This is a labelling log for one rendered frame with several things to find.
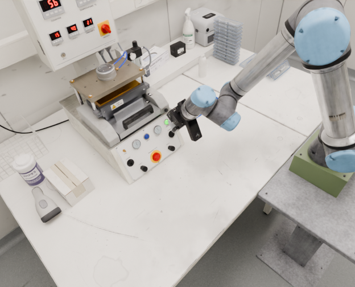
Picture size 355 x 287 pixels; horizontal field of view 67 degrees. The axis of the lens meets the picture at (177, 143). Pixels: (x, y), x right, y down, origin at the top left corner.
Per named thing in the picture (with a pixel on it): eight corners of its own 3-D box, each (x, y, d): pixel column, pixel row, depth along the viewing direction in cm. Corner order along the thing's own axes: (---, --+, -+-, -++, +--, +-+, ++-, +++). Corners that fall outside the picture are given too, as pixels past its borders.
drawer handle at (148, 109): (123, 127, 113) (121, 121, 110) (151, 110, 119) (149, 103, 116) (126, 130, 112) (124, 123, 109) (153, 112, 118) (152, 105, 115)
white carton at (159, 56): (132, 72, 172) (130, 61, 167) (155, 55, 184) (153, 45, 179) (147, 77, 167) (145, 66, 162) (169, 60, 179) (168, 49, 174)
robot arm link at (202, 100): (213, 110, 89) (192, 95, 87) (199, 121, 99) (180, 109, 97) (222, 92, 92) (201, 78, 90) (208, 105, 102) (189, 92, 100)
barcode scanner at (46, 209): (26, 198, 119) (17, 188, 113) (43, 187, 122) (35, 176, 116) (48, 228, 108) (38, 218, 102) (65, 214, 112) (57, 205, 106)
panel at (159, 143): (133, 181, 120) (114, 147, 112) (182, 145, 133) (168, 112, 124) (135, 183, 118) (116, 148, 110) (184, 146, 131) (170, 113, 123)
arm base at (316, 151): (353, 150, 111) (362, 131, 104) (343, 174, 102) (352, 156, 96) (314, 136, 118) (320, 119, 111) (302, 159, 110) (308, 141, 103)
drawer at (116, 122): (86, 109, 128) (80, 96, 123) (123, 88, 138) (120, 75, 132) (121, 140, 113) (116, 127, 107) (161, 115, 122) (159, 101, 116)
